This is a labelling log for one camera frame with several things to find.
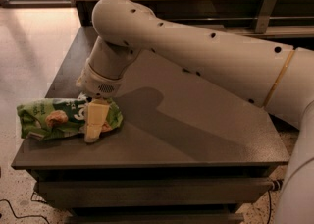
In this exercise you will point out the lower grey drawer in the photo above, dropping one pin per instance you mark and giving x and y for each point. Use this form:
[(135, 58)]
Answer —
[(158, 219)]

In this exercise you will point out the green rice chip bag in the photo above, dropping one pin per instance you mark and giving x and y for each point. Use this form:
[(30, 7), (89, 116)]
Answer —
[(58, 118)]

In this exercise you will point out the right metal bracket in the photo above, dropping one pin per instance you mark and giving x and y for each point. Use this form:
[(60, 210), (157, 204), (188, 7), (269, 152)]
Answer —
[(264, 13)]

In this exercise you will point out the grey drawer cabinet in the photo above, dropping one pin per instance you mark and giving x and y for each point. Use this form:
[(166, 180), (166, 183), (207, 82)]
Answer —
[(176, 126)]

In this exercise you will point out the striped cable plug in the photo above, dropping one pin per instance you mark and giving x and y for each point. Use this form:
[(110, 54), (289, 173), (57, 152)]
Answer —
[(276, 184)]

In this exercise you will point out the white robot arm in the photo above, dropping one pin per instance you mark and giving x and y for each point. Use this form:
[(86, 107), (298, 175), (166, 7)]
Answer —
[(274, 76)]

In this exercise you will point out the horizontal metal rail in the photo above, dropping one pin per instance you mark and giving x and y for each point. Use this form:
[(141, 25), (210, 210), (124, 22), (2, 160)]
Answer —
[(247, 21)]

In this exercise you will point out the grey drawer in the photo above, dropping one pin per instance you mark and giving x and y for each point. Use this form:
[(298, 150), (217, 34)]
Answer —
[(82, 194), (158, 219)]

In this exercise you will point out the upper grey drawer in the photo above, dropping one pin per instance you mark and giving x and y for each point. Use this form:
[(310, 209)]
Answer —
[(82, 194)]

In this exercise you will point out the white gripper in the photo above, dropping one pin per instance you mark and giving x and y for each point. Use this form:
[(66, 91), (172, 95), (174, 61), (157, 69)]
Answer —
[(96, 83)]

